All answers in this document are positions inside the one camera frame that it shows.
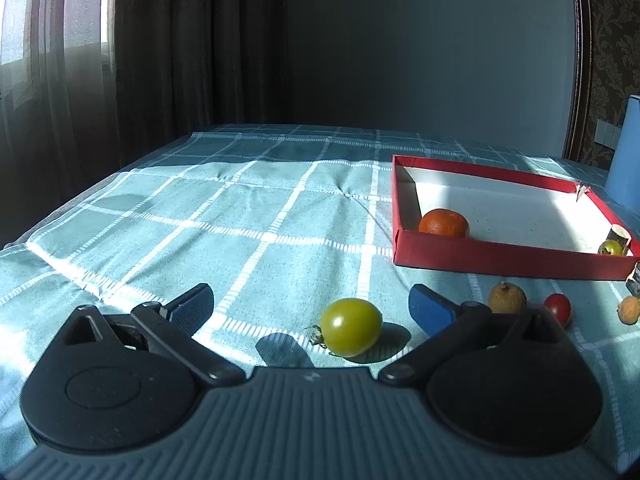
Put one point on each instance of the dark brown curtain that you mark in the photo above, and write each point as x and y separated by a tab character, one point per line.
200	45

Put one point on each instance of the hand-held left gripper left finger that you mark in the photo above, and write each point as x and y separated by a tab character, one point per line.
192	305

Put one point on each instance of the sheer white curtain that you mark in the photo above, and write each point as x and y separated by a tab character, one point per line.
45	85

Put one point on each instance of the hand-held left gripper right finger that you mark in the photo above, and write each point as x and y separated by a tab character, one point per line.
430	310

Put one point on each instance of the white wall switch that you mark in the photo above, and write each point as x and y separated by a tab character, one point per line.
608	133

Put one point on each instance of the red cardboard box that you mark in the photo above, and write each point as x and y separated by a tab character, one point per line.
475	257

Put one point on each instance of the teal checked cloth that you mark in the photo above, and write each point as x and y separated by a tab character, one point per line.
200	220

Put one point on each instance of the blue plastic container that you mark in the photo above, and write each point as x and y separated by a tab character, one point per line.
626	155

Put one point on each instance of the small green tomato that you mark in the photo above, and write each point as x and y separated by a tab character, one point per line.
610	248

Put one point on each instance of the large green tomato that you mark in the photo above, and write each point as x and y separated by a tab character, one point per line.
350	327

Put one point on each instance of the red cherry tomato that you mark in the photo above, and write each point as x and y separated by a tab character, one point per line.
558	308

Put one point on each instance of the short wooden stick piece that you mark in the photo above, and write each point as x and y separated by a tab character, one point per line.
620	233

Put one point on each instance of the dark wooden frame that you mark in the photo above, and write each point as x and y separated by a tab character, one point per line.
580	60

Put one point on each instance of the brown longan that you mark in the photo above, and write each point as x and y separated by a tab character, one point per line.
630	310
506	298

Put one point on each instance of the dark stick piece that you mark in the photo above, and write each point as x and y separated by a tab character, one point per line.
635	280

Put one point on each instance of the orange tangerine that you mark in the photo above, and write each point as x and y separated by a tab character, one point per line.
444	223

